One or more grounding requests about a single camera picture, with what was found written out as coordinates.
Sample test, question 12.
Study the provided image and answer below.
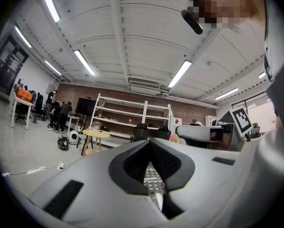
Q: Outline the white desk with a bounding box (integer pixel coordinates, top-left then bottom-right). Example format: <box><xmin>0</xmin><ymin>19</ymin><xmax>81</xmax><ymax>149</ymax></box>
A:
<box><xmin>10</xmin><ymin>93</ymin><xmax>34</xmax><ymax>130</ymax></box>

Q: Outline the small white table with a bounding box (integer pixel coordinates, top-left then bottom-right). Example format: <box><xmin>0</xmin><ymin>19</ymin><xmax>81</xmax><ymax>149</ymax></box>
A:
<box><xmin>67</xmin><ymin>114</ymin><xmax>81</xmax><ymax>134</ymax></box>

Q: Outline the white power cable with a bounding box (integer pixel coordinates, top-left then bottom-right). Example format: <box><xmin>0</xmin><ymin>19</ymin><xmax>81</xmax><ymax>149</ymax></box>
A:
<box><xmin>1</xmin><ymin>162</ymin><xmax>61</xmax><ymax>177</ymax></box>

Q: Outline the person's head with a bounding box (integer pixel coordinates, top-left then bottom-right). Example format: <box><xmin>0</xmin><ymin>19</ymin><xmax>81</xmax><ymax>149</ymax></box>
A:
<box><xmin>188</xmin><ymin>0</ymin><xmax>264</xmax><ymax>29</ymax></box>

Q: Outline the dark glass window panel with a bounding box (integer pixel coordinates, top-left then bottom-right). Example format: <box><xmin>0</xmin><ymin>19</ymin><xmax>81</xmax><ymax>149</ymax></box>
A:
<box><xmin>0</xmin><ymin>36</ymin><xmax>30</xmax><ymax>96</ymax></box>

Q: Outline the white board with red sign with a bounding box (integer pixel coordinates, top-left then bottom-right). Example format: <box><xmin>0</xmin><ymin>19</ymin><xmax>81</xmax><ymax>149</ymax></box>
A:
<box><xmin>171</xmin><ymin>117</ymin><xmax>183</xmax><ymax>128</ymax></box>

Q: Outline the person's grey printed shirt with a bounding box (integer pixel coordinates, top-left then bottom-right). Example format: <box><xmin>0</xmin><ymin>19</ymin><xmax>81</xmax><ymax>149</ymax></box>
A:
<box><xmin>241</xmin><ymin>0</ymin><xmax>284</xmax><ymax>213</ymax></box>

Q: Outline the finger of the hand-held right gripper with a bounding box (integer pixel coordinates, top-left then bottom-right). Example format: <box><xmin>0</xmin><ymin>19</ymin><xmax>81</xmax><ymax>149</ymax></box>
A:
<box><xmin>175</xmin><ymin>125</ymin><xmax>223</xmax><ymax>149</ymax></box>

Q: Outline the brown wicker glass-top table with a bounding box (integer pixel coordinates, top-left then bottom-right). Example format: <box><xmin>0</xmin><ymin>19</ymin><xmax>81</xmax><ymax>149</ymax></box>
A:
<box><xmin>143</xmin><ymin>161</ymin><xmax>167</xmax><ymax>211</ymax></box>

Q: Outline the white stool with black legs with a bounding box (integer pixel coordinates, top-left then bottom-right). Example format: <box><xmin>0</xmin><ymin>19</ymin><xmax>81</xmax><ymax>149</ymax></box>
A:
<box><xmin>76</xmin><ymin>133</ymin><xmax>94</xmax><ymax>155</ymax></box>

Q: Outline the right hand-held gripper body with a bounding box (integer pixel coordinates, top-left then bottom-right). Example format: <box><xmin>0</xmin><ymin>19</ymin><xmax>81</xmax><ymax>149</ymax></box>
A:
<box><xmin>209</xmin><ymin>106</ymin><xmax>254</xmax><ymax>152</ymax></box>

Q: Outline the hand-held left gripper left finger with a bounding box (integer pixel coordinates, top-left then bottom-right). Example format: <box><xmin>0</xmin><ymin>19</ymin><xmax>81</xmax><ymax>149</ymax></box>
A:
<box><xmin>29</xmin><ymin>138</ymin><xmax>169</xmax><ymax>228</ymax></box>

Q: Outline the white metal shelf rack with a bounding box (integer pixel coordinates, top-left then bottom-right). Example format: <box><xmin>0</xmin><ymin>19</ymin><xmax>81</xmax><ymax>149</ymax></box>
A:
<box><xmin>89</xmin><ymin>93</ymin><xmax>172</xmax><ymax>140</ymax></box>

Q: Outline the black head-worn camera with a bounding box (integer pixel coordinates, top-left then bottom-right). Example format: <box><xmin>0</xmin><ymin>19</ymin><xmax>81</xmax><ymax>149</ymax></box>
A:
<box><xmin>180</xmin><ymin>9</ymin><xmax>204</xmax><ymax>35</ymax></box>

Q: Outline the round wooden side table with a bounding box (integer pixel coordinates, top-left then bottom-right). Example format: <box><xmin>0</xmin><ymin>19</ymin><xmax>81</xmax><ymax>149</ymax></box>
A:
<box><xmin>81</xmin><ymin>129</ymin><xmax>111</xmax><ymax>157</ymax></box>

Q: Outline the orange plastic crate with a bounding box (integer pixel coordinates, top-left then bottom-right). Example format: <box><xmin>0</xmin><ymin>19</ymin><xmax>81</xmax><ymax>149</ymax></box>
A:
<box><xmin>15</xmin><ymin>87</ymin><xmax>34</xmax><ymax>103</ymax></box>

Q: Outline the black office chair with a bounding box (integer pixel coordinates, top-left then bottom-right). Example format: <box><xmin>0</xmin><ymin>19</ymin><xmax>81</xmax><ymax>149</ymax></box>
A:
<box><xmin>250</xmin><ymin>122</ymin><xmax>261</xmax><ymax>139</ymax></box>
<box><xmin>31</xmin><ymin>91</ymin><xmax>47</xmax><ymax>122</ymax></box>
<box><xmin>156</xmin><ymin>125</ymin><xmax>171</xmax><ymax>141</ymax></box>
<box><xmin>131</xmin><ymin>123</ymin><xmax>149</xmax><ymax>143</ymax></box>
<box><xmin>14</xmin><ymin>103</ymin><xmax>30</xmax><ymax>125</ymax></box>

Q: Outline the white ceiling air conditioner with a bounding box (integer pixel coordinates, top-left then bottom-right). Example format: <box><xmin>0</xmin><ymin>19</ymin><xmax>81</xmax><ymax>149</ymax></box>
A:
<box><xmin>128</xmin><ymin>78</ymin><xmax>163</xmax><ymax>96</ymax></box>

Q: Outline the black screen on stand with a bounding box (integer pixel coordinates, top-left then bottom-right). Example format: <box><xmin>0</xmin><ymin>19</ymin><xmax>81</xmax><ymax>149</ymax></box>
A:
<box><xmin>75</xmin><ymin>97</ymin><xmax>97</xmax><ymax>128</ymax></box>

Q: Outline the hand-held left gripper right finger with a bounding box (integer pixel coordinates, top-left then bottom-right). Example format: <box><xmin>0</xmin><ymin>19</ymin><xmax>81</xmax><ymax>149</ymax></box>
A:
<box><xmin>149</xmin><ymin>138</ymin><xmax>248</xmax><ymax>222</ymax></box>

